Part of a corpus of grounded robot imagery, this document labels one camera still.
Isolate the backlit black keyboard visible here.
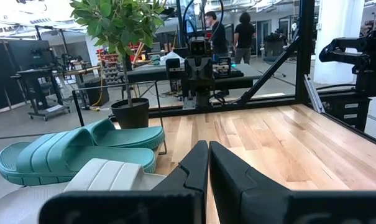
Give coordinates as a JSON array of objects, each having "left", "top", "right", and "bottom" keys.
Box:
[{"left": 212, "top": 65, "right": 244, "bottom": 79}]

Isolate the black camera cable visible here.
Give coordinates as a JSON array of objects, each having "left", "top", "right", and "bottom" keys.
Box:
[{"left": 181, "top": 0, "right": 226, "bottom": 43}]

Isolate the white foam slide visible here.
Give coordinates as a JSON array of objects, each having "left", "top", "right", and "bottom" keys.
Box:
[{"left": 0, "top": 157, "right": 167, "bottom": 224}]

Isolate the person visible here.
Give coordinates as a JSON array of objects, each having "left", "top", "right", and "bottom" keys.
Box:
[
  {"left": 232, "top": 11, "right": 257, "bottom": 65},
  {"left": 204, "top": 11, "right": 229, "bottom": 65}
]

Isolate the black drawer cabinet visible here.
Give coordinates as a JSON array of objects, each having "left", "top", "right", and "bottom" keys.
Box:
[{"left": 318, "top": 92, "right": 372, "bottom": 132}]

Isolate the yellow cable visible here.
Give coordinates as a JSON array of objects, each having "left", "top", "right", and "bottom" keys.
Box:
[{"left": 88, "top": 70, "right": 105, "bottom": 112}]

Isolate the silver metal rail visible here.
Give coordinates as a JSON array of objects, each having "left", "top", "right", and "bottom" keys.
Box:
[{"left": 303, "top": 73, "right": 326, "bottom": 114}]

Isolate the crumpled white cloth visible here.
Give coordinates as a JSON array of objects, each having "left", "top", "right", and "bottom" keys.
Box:
[{"left": 159, "top": 51, "right": 185, "bottom": 67}]

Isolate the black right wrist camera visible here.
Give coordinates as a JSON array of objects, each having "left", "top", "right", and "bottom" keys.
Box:
[{"left": 187, "top": 36, "right": 213, "bottom": 57}]

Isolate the red bin storage rack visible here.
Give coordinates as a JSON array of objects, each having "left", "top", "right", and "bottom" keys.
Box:
[{"left": 96, "top": 48, "right": 120, "bottom": 86}]

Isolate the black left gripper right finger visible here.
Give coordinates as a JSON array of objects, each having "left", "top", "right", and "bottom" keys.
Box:
[{"left": 209, "top": 141, "right": 291, "bottom": 224}]

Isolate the black office chair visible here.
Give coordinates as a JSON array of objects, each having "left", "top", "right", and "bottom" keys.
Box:
[{"left": 264, "top": 32, "right": 288, "bottom": 78}]

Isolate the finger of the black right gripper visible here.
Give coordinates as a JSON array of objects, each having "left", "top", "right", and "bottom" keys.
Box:
[
  {"left": 218, "top": 57, "right": 232, "bottom": 78},
  {"left": 165, "top": 57, "right": 183, "bottom": 80}
]

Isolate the black floor box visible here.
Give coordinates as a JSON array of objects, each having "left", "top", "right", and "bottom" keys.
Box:
[{"left": 81, "top": 77, "right": 111, "bottom": 107}]

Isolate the dark grey desk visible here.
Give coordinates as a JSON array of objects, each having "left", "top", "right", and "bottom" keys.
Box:
[{"left": 127, "top": 63, "right": 263, "bottom": 91}]

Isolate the teal foam slide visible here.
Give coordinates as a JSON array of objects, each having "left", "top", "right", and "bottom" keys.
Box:
[
  {"left": 0, "top": 126, "right": 157, "bottom": 187},
  {"left": 83, "top": 118, "right": 166, "bottom": 151}
]

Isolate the green plant in black pot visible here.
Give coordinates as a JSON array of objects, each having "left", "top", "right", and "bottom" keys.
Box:
[{"left": 68, "top": 0, "right": 167, "bottom": 130}]

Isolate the black rolling monitor stand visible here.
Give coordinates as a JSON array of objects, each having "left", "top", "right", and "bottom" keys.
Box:
[{"left": 16, "top": 39, "right": 72, "bottom": 122}]

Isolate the black folding partition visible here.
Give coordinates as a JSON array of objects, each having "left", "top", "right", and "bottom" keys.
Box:
[{"left": 0, "top": 39, "right": 29, "bottom": 114}]

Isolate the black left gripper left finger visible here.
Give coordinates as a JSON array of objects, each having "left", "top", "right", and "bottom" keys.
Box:
[{"left": 152, "top": 139, "right": 209, "bottom": 224}]

